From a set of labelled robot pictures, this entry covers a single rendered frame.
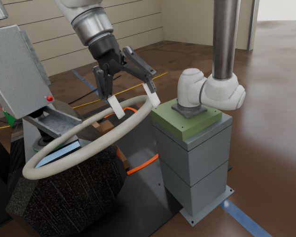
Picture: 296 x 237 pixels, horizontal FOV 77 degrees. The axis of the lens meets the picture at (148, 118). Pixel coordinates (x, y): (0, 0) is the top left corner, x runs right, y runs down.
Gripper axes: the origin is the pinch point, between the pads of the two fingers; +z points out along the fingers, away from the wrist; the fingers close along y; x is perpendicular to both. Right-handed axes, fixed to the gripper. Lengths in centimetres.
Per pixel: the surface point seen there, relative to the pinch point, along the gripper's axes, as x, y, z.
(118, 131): 10.3, 0.4, 1.4
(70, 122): -13, 53, -1
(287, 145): -161, -26, 134
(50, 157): -11, 91, 15
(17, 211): 16, 111, 34
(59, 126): -9, 57, -2
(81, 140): -30, 82, 17
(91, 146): 16.3, 4.4, 1.2
